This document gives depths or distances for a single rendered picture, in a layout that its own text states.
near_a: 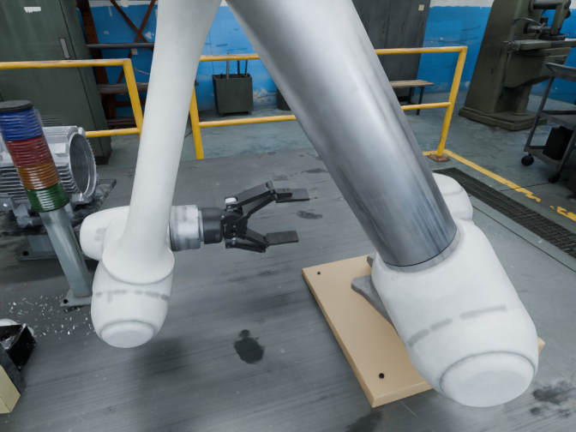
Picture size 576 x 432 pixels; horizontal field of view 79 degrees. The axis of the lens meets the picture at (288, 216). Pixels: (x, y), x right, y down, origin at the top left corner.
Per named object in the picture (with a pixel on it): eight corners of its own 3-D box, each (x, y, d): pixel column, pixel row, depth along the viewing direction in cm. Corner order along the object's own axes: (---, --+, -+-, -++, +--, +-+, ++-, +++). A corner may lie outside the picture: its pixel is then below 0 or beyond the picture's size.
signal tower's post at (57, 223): (59, 308, 75) (-32, 111, 54) (75, 283, 82) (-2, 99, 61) (99, 304, 76) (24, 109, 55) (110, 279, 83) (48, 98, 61)
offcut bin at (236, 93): (249, 108, 543) (246, 50, 501) (255, 116, 504) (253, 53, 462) (215, 111, 530) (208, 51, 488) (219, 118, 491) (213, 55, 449)
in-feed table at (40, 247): (-9, 274, 84) (-32, 234, 78) (44, 217, 107) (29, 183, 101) (96, 267, 87) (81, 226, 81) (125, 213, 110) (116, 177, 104)
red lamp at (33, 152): (5, 167, 60) (-6, 141, 57) (24, 154, 65) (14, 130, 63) (43, 165, 60) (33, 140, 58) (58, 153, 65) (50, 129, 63)
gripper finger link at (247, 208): (231, 215, 73) (227, 212, 72) (274, 186, 70) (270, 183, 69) (235, 230, 71) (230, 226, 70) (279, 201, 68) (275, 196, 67)
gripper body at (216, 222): (203, 253, 71) (249, 248, 74) (201, 226, 65) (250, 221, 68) (200, 225, 76) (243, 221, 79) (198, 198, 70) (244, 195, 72)
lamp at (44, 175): (16, 190, 62) (5, 167, 60) (33, 177, 67) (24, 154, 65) (52, 189, 63) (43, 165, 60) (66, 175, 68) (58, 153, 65)
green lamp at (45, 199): (26, 213, 64) (16, 190, 62) (41, 197, 69) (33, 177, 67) (61, 211, 65) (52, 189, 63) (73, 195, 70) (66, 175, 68)
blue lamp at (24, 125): (-6, 141, 57) (-18, 114, 55) (14, 130, 63) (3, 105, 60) (33, 140, 58) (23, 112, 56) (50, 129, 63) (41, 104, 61)
